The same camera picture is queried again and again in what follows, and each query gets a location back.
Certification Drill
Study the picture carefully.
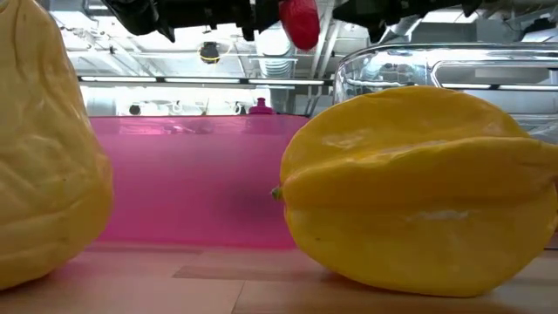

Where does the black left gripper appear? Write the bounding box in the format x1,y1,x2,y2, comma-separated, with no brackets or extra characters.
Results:
174,0,282,43

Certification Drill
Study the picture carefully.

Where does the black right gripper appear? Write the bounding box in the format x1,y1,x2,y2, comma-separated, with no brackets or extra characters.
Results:
333,0,419,43

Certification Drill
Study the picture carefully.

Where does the red-orange toy mango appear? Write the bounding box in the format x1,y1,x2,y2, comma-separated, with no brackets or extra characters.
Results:
278,0,322,51

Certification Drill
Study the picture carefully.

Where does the pink plastic bottle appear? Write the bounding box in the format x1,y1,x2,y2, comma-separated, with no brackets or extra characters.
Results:
247,97,276,117

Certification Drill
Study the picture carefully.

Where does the yellow wrinkled toy fruit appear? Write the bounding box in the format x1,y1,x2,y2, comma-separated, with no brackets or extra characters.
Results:
0,0,115,292

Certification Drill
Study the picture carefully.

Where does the clear glass bowl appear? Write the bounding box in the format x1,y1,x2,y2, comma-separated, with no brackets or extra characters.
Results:
333,41,558,145

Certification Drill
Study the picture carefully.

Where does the black hanging dome fixture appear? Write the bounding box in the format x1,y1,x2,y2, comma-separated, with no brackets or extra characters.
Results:
199,40,221,65

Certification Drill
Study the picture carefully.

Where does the red translucent plastic tray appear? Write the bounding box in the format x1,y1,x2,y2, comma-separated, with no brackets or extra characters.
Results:
89,114,311,250

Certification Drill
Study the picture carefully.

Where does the yellow toy starfruit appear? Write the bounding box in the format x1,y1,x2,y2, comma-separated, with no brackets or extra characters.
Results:
271,85,558,298

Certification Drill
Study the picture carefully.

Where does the silver ventilation duct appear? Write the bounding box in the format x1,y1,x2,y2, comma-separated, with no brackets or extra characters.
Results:
255,25,302,79

